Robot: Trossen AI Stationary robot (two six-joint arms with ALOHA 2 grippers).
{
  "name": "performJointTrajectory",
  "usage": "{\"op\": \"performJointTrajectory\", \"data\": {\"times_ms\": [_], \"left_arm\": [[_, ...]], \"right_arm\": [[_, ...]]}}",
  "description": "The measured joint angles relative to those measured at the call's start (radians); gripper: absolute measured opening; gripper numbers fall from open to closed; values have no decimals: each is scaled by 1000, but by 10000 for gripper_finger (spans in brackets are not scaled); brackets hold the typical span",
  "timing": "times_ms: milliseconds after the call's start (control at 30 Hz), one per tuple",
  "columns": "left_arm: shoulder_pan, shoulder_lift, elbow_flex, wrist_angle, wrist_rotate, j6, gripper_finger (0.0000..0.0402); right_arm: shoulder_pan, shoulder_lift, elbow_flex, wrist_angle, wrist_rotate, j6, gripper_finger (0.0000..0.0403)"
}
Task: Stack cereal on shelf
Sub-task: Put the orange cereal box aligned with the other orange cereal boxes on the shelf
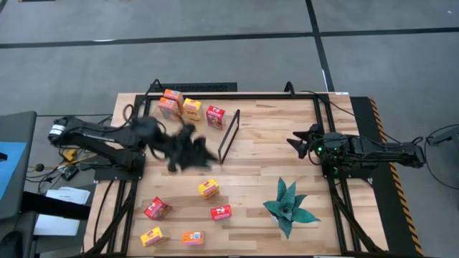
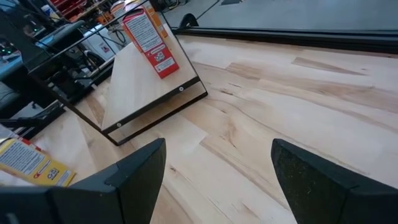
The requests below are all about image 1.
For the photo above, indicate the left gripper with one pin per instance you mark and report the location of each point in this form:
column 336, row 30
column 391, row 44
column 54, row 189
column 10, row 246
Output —
column 175, row 147

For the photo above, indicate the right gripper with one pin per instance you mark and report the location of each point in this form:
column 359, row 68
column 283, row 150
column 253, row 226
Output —
column 316, row 143

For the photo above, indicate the yellow Corn Pops cereal box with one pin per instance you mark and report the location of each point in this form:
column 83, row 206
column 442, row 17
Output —
column 151, row 237
column 192, row 109
column 208, row 188

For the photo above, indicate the red Froot Loops cereal box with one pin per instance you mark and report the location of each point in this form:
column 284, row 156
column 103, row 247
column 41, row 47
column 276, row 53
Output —
column 216, row 117
column 221, row 212
column 157, row 208

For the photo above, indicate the orange Frosted Mini Wheats box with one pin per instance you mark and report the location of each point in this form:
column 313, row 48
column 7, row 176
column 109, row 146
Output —
column 193, row 238
column 168, row 107
column 173, row 95

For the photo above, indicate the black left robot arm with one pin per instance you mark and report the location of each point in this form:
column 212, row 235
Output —
column 122, row 157

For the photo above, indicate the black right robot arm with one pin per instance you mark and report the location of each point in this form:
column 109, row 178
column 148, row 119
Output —
column 376, row 152

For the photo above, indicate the black perforated plate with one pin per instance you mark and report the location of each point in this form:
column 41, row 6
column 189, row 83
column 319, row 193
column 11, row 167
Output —
column 201, row 87

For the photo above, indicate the black mat with hazard stripe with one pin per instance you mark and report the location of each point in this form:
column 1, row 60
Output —
column 362, row 114

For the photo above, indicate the green artificial plant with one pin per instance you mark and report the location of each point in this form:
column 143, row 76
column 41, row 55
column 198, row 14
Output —
column 287, row 208

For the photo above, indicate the yellow tool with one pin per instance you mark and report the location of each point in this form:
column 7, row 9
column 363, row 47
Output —
column 70, row 155

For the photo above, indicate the black power adapter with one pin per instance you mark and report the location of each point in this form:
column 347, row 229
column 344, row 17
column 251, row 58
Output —
column 70, row 173

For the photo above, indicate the white paper sheet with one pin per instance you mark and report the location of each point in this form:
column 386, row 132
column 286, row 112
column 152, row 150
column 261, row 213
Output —
column 57, row 225
column 68, row 195

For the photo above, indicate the grey side table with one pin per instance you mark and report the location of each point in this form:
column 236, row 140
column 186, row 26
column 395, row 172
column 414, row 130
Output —
column 18, row 125

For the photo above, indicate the blue sheet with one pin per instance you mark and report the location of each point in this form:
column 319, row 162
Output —
column 10, row 168

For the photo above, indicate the wooden shelf with black frame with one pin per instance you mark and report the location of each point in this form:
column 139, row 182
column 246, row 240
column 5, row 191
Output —
column 213, row 134

